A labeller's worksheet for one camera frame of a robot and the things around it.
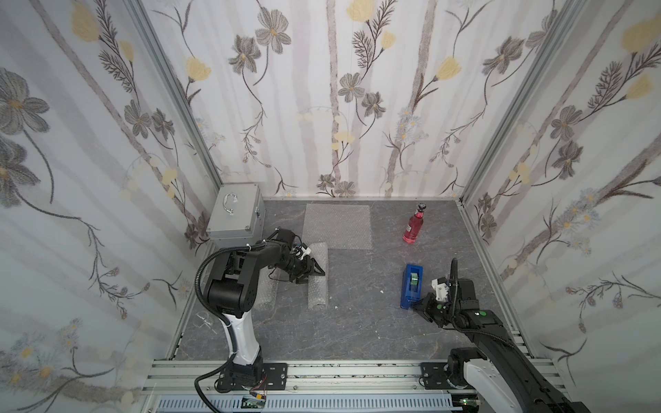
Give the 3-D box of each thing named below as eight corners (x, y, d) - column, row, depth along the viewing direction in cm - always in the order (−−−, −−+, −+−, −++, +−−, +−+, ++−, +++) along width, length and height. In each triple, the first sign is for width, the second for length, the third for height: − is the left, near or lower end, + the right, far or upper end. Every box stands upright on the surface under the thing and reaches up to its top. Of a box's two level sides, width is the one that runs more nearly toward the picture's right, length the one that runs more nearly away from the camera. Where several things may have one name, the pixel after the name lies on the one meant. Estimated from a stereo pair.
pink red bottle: (403, 243, 107) (415, 211, 92) (401, 235, 110) (413, 202, 95) (415, 243, 107) (429, 211, 92) (412, 235, 110) (426, 202, 95)
